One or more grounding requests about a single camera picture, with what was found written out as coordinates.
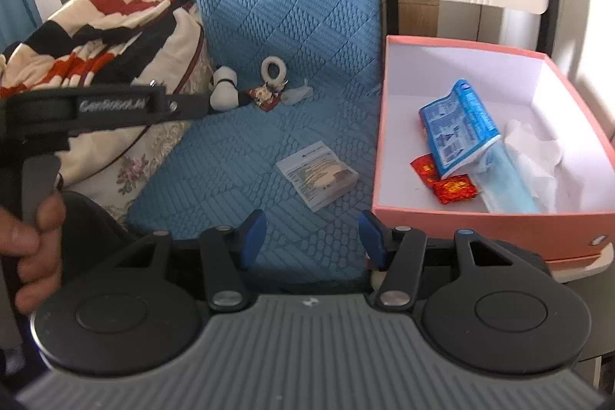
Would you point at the striped plush blanket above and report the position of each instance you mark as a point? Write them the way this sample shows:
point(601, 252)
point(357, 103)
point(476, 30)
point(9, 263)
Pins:
point(96, 30)

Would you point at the clear packet with printed paper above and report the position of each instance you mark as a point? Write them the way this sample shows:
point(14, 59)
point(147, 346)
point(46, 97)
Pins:
point(312, 170)

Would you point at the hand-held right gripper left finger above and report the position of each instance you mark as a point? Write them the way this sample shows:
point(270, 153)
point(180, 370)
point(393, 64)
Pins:
point(257, 237)

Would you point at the black and white plush toy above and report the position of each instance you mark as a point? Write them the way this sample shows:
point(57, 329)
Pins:
point(223, 90)

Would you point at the white tissue paper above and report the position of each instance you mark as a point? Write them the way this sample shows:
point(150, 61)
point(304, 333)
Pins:
point(533, 150)

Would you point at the pink box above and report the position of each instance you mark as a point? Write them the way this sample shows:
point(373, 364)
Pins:
point(480, 237)

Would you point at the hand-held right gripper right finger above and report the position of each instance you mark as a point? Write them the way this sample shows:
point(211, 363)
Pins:
point(372, 242)

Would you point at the blue tissue packet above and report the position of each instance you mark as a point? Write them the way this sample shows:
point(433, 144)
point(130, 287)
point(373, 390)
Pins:
point(456, 126)

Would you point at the red patterned pouch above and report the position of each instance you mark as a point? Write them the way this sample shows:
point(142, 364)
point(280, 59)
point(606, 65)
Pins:
point(263, 97)

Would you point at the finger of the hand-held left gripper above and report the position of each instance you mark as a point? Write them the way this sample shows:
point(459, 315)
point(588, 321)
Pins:
point(190, 107)

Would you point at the red foil packet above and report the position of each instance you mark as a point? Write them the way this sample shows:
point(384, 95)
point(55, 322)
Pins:
point(423, 170)
point(454, 189)

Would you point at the brown wooden panel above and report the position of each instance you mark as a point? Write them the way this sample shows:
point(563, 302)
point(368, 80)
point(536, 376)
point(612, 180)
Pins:
point(423, 18)

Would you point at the floral quilted bedcover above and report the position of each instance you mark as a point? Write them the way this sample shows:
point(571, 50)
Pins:
point(144, 160)

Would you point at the blue face mask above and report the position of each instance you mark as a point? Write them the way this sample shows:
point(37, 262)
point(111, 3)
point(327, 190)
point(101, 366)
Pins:
point(509, 184)

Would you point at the clear plastic piece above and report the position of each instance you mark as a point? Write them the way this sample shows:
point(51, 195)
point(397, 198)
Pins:
point(295, 95)

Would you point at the person's left hand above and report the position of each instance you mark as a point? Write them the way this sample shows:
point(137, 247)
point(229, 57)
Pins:
point(33, 261)

